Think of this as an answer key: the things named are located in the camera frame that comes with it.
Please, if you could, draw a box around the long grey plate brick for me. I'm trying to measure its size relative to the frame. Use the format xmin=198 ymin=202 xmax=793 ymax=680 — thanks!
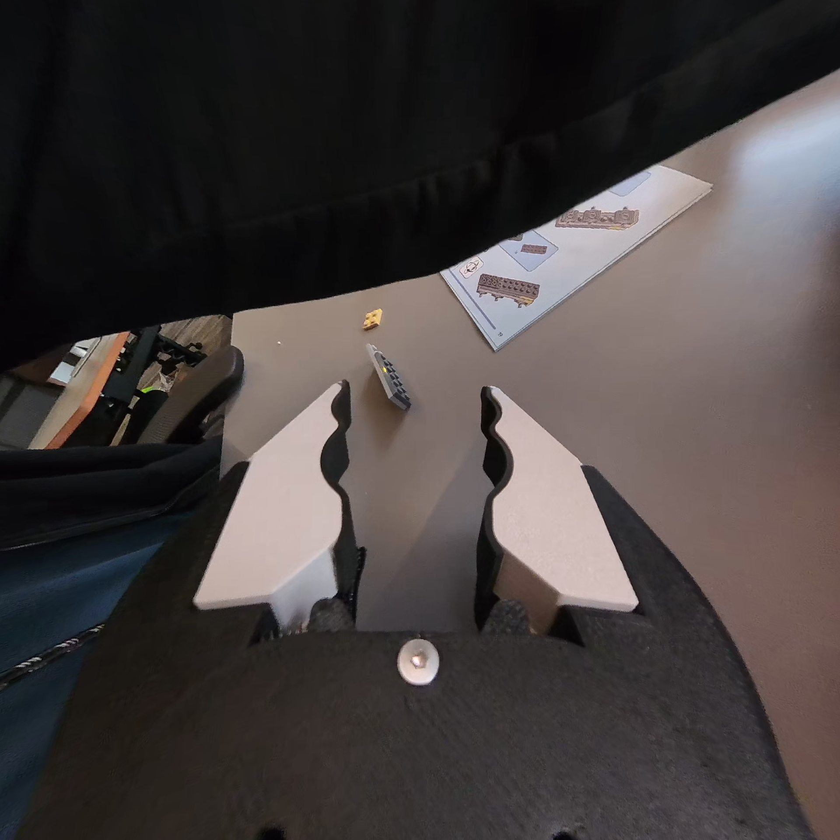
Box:
xmin=365 ymin=343 xmax=413 ymax=412

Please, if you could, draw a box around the braided black white drawstring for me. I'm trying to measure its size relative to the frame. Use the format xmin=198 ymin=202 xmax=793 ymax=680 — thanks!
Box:
xmin=0 ymin=622 xmax=107 ymax=690

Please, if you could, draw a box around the wood-edged table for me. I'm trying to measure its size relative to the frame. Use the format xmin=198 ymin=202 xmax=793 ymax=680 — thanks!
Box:
xmin=46 ymin=331 xmax=132 ymax=450

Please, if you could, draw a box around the person's black jacket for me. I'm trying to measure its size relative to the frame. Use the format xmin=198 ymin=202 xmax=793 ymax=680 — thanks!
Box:
xmin=0 ymin=0 xmax=840 ymax=549

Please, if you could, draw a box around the brick instruction booklet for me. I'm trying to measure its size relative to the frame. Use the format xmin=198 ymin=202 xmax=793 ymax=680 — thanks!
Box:
xmin=440 ymin=164 xmax=714 ymax=353

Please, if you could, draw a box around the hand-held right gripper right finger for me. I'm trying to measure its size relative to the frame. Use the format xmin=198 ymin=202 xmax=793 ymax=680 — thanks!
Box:
xmin=472 ymin=385 xmax=640 ymax=636

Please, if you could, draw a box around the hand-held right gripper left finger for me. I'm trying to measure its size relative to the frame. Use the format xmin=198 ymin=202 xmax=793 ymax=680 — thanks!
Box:
xmin=192 ymin=379 xmax=367 ymax=634

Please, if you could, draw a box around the grey desk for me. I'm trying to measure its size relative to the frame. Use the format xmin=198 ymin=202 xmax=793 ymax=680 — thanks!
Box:
xmin=220 ymin=66 xmax=840 ymax=840

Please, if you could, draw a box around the person's blue hoodie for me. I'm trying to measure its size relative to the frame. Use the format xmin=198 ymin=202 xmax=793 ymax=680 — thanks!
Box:
xmin=0 ymin=508 xmax=198 ymax=840

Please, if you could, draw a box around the black office chair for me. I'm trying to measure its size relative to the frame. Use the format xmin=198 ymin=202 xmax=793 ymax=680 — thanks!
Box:
xmin=121 ymin=344 xmax=245 ymax=447

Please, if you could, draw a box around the black metal frame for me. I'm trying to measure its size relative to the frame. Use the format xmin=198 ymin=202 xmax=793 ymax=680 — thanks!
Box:
xmin=98 ymin=325 xmax=204 ymax=404

